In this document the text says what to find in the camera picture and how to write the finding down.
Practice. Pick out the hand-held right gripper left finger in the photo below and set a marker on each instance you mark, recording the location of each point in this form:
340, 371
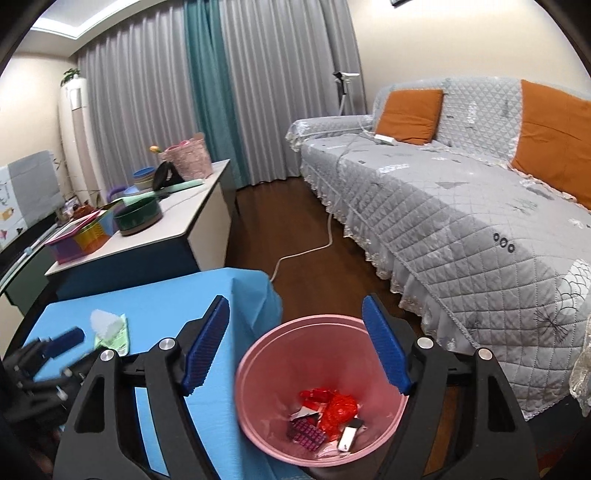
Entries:
207, 346

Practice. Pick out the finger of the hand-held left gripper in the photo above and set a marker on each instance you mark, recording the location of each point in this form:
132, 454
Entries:
76, 374
64, 341

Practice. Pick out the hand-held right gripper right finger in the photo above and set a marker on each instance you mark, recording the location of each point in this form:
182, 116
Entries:
385, 346

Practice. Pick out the clear bubble wrap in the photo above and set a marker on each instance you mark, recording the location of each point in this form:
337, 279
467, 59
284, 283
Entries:
104, 323

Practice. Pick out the light green packet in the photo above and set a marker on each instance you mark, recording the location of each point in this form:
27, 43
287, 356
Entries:
117, 341

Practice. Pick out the pink plastic bin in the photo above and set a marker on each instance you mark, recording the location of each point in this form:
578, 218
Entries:
268, 369

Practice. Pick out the red plastic bag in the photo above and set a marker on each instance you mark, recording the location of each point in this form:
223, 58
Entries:
339, 408

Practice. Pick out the small white black box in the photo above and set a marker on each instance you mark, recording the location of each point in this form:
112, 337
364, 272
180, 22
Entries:
351, 434

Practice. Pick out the red white carton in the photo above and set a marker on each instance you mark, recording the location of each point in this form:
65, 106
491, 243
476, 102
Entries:
307, 410

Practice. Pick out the purple patterned wrapper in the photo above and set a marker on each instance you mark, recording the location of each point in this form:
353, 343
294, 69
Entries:
304, 434

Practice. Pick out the white green television cabinet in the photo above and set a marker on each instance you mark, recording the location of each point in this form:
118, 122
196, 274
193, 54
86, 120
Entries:
23, 286

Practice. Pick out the white rod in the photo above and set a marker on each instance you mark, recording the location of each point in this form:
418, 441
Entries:
27, 251

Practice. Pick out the colourful tin box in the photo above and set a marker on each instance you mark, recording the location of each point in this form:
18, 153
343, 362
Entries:
78, 242

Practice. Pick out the grey quilted sofa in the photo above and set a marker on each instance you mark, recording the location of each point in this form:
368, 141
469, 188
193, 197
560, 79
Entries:
438, 230

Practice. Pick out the white top coffee table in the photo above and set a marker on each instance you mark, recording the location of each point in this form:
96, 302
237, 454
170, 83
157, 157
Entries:
184, 217

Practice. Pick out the brown teapot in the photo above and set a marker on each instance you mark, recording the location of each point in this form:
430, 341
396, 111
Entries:
85, 211

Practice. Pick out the dark green round tin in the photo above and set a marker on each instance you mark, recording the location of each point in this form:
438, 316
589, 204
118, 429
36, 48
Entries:
138, 219

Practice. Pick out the grey television dust cover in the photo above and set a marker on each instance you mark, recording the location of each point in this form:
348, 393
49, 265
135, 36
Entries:
32, 184

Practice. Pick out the light green cloth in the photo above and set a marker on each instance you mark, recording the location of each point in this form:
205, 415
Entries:
182, 187

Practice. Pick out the black hat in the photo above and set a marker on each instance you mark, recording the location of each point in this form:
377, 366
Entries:
164, 177

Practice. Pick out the stacked plastic bowls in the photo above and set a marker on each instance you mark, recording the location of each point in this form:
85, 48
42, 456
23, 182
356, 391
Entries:
144, 179

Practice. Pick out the pink woven basket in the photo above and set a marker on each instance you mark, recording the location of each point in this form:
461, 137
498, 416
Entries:
191, 159

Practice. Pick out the white lace cloth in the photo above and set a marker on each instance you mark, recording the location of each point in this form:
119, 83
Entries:
581, 369

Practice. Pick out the white standing air conditioner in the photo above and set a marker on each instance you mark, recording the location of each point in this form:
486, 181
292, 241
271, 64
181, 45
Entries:
76, 138

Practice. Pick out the white power strip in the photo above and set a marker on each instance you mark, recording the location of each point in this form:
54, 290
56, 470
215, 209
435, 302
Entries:
385, 139

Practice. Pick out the orange cushion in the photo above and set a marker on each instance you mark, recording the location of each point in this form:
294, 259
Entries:
408, 115
554, 143

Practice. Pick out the teal curtain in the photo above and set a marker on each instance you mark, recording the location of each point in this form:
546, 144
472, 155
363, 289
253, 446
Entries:
212, 92

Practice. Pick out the grey curtain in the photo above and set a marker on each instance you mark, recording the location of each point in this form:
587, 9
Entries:
291, 83
138, 92

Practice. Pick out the white floor lamp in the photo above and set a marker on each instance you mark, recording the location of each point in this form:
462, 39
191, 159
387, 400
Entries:
342, 87

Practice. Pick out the green potted plant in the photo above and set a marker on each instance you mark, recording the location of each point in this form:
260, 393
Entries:
70, 77

